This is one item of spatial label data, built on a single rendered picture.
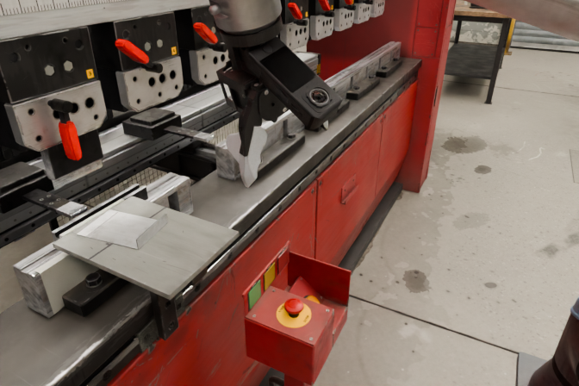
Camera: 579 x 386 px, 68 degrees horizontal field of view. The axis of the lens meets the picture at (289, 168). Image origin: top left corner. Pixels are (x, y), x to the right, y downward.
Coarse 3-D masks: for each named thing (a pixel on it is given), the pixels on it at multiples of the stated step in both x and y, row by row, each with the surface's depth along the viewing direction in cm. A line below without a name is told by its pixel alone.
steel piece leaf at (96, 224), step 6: (108, 210) 82; (114, 210) 82; (102, 216) 80; (108, 216) 80; (96, 222) 79; (102, 222) 79; (84, 228) 77; (90, 228) 77; (78, 234) 75; (84, 234) 75
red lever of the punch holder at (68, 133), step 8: (48, 104) 64; (56, 104) 63; (64, 104) 63; (64, 112) 63; (64, 120) 64; (64, 128) 65; (72, 128) 65; (64, 136) 65; (72, 136) 65; (64, 144) 66; (72, 144) 66; (72, 152) 66; (80, 152) 67
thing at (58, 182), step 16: (96, 128) 77; (80, 144) 75; (96, 144) 78; (48, 160) 71; (64, 160) 73; (80, 160) 76; (96, 160) 79; (48, 176) 73; (64, 176) 74; (80, 176) 78
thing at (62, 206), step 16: (0, 176) 88; (16, 176) 88; (32, 176) 89; (0, 192) 84; (16, 192) 86; (32, 192) 88; (0, 208) 84; (48, 208) 83; (64, 208) 83; (80, 208) 83
